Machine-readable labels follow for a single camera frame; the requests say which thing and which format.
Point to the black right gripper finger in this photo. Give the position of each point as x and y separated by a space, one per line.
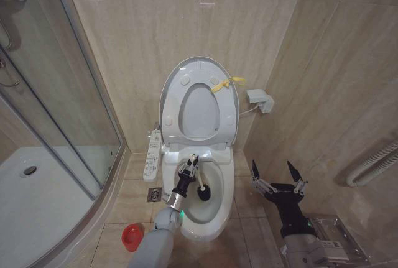
257 174
294 173

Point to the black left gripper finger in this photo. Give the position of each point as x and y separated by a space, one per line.
184 165
196 168

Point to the toilet brush with black head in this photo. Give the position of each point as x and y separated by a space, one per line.
204 193

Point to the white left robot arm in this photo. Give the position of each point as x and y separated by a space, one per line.
155 243

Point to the white toilet bowl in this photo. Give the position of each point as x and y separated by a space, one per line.
224 193

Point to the chrome toilet paper holder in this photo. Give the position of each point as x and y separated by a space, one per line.
332 224

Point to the white toilet lid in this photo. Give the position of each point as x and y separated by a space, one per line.
199 109

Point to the red brush holder cup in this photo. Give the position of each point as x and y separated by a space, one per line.
132 236

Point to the square metal floor drain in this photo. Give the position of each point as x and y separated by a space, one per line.
154 195

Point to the white bidet control panel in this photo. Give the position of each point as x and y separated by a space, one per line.
151 159

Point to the white shower tray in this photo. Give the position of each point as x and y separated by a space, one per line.
40 206

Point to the round chrome shower drain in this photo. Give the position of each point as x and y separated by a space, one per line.
28 171

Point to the grey wall socket box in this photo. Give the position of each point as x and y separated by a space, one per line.
260 98

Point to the white ribbed wall pipe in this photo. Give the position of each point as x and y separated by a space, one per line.
373 162

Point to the curved glass shower enclosure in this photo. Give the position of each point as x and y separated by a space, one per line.
77 94

